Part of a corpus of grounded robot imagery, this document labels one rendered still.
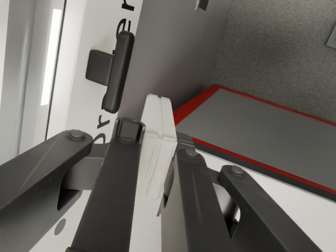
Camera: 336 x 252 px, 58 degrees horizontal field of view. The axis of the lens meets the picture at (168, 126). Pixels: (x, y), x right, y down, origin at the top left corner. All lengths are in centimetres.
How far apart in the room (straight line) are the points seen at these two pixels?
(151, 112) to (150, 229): 37
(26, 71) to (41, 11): 5
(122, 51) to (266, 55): 92
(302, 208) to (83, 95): 31
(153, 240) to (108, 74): 31
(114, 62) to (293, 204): 30
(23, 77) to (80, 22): 6
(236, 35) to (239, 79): 16
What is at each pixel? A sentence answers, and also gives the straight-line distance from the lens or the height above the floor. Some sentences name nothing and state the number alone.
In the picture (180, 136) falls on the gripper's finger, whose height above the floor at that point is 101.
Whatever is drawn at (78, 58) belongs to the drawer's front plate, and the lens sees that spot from 27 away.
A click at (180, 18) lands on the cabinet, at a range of 58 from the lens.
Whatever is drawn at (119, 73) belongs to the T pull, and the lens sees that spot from 27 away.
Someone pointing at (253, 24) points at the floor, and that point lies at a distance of 116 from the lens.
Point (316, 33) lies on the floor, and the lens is 116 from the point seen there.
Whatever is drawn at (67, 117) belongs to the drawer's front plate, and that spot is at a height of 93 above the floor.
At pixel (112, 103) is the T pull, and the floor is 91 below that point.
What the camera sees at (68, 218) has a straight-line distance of 43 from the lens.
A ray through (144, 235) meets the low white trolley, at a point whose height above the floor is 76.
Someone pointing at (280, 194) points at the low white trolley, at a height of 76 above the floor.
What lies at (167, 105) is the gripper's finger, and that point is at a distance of 17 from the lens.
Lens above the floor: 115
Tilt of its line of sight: 67 degrees down
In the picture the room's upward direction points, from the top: 128 degrees counter-clockwise
